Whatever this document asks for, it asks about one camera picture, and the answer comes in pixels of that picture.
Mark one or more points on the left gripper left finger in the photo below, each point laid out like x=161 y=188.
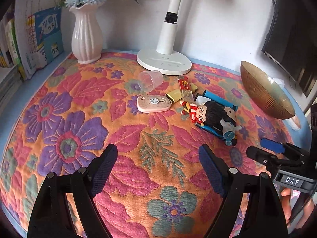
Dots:
x=50 y=215

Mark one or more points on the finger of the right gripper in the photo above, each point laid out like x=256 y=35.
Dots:
x=263 y=157
x=272 y=145

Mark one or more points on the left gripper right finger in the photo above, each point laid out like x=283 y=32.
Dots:
x=264 y=216

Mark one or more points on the blue robot toy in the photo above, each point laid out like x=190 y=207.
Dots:
x=228 y=132

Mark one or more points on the black lighter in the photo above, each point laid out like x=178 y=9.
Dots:
x=210 y=130

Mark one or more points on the black haired doll figure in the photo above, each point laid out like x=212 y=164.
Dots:
x=210 y=114

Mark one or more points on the blue tube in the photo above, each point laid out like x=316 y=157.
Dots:
x=220 y=100

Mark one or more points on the white charger plug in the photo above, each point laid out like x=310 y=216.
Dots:
x=200 y=100

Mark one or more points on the operator right hand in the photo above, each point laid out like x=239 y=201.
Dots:
x=286 y=194

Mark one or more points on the shell pattern small dish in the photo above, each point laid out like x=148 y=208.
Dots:
x=294 y=123

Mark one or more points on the amber ribbed glass bowl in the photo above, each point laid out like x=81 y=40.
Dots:
x=265 y=92

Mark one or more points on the tissue pack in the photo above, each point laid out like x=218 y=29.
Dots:
x=279 y=82

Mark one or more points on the yellow small lighter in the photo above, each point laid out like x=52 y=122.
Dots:
x=193 y=87

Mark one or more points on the floral quilted table mat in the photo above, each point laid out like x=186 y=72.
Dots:
x=157 y=187

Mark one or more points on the yellow gold lighter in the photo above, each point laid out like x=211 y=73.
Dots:
x=174 y=96

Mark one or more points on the pink oval key case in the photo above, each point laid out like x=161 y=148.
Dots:
x=153 y=103

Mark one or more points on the white desk lamp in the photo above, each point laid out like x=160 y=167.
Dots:
x=163 y=58

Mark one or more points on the clear plastic cup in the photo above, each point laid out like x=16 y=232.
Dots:
x=149 y=80

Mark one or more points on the white ribbed vase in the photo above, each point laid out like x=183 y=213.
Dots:
x=87 y=37

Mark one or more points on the upright row of books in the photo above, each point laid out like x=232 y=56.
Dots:
x=34 y=35

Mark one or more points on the black wall television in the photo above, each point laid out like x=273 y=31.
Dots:
x=291 y=41

